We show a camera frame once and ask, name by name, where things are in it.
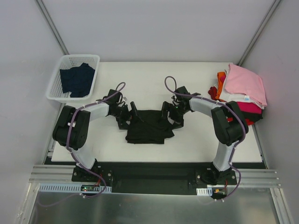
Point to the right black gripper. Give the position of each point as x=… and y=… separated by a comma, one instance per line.
x=173, y=115

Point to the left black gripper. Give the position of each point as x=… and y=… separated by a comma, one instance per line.
x=127, y=116

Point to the red t shirt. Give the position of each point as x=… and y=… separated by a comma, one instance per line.
x=213, y=91

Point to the pink t shirt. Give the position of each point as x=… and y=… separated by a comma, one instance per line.
x=243, y=81

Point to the magenta t shirt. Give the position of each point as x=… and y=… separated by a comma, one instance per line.
x=249, y=107

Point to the white plastic laundry basket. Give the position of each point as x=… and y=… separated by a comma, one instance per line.
x=55, y=90

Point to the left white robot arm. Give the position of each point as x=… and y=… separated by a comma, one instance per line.
x=71, y=129

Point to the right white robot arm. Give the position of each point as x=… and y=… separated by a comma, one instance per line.
x=229, y=124

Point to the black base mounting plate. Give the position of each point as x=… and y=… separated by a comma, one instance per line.
x=167, y=178

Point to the navy blue t shirt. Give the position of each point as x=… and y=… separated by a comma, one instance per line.
x=77, y=80

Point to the right white cable duct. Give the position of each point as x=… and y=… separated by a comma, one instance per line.
x=204, y=191

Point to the white cable duct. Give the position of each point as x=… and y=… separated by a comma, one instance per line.
x=204, y=191
x=73, y=188

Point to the aluminium frame rail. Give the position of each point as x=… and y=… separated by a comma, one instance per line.
x=250, y=178

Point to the left white cable duct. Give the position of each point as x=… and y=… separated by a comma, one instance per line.
x=73, y=188

